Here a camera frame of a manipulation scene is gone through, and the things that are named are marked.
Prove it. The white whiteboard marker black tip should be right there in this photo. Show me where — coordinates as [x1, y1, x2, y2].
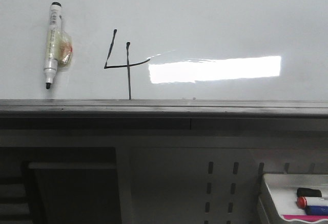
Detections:
[44, 2, 73, 90]

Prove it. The white whiteboard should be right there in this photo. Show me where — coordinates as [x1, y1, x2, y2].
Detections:
[1, 0, 327, 102]

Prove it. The white slotted pegboard panel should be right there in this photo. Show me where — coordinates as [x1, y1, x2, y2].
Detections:
[130, 148, 327, 223]

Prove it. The dark cabinet panel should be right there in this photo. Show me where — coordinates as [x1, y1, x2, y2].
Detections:
[21, 161, 122, 223]

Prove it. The white plastic marker tray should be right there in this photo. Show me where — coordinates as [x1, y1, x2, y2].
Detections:
[257, 174, 327, 223]

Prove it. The black capped marker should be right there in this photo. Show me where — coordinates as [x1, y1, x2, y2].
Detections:
[296, 188, 322, 197]

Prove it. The red capped marker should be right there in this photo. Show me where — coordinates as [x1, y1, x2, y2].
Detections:
[297, 196, 328, 209]

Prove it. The blue capped marker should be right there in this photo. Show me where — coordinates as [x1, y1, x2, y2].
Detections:
[305, 206, 328, 216]

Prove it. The pink eraser edge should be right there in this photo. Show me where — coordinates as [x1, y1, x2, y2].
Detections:
[281, 215, 327, 222]

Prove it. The dark metal whiteboard frame rail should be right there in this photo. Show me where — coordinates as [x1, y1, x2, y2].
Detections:
[1, 99, 327, 131]

